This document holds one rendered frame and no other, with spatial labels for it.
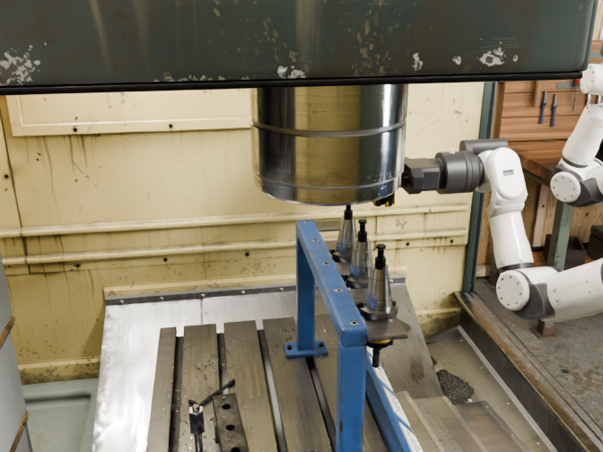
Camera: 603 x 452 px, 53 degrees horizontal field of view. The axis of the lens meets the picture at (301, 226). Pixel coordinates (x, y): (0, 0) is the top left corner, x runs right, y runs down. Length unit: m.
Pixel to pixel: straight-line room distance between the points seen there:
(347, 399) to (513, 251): 0.49
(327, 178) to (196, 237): 1.20
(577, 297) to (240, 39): 0.84
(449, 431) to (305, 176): 1.06
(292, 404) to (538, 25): 0.94
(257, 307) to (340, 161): 1.26
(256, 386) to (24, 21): 1.00
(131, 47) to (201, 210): 1.25
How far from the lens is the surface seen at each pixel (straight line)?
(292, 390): 1.34
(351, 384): 0.97
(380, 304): 0.96
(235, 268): 1.79
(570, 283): 1.18
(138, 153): 1.68
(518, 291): 1.23
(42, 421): 1.91
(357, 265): 1.05
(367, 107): 0.56
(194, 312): 1.79
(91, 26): 0.49
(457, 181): 1.27
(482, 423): 1.62
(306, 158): 0.57
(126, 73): 0.49
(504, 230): 1.29
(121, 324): 1.80
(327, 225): 1.32
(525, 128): 3.69
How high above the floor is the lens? 1.69
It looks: 21 degrees down
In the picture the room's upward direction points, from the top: straight up
